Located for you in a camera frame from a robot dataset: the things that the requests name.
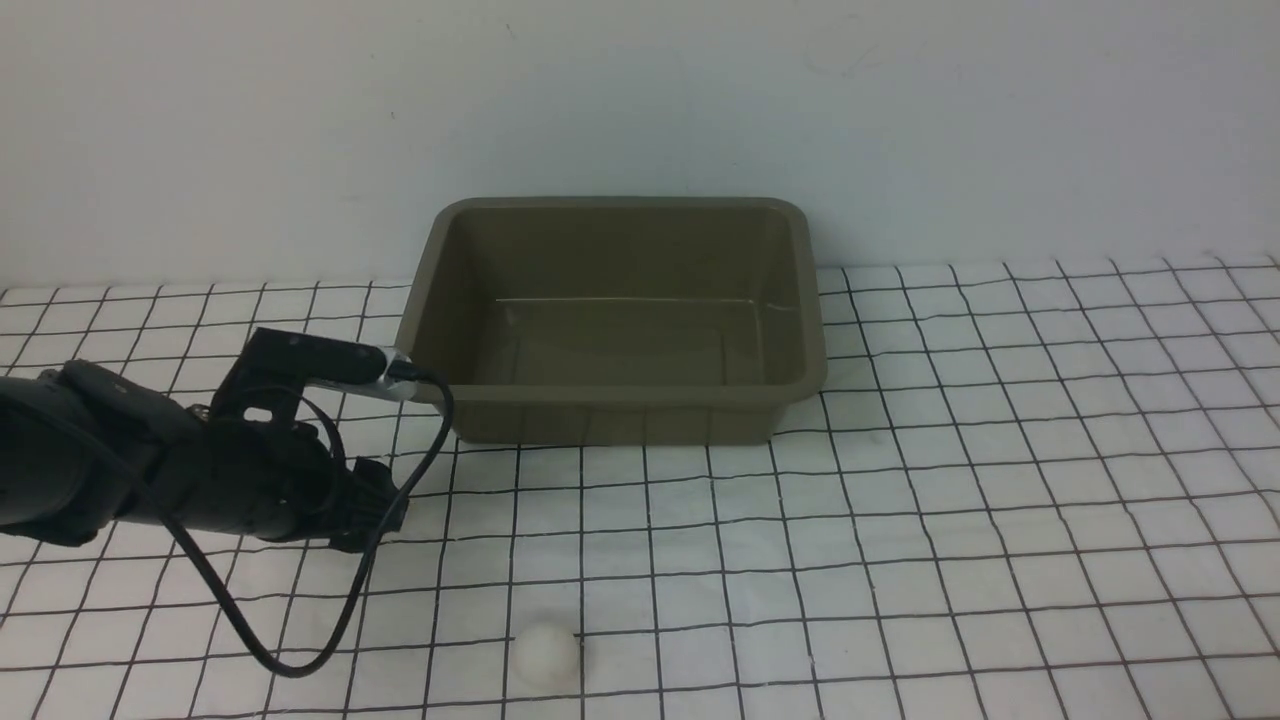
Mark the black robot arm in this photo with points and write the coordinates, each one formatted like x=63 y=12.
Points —
x=83 y=447

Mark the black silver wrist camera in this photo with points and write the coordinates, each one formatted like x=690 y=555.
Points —
x=275 y=367

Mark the olive green plastic bin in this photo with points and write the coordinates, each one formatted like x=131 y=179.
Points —
x=618 y=321

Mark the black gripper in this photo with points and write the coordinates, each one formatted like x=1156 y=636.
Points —
x=273 y=467

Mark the white black-grid tablecloth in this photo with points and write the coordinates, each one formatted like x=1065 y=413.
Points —
x=1026 y=492

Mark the white ping-pong ball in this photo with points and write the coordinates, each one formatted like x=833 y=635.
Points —
x=546 y=656

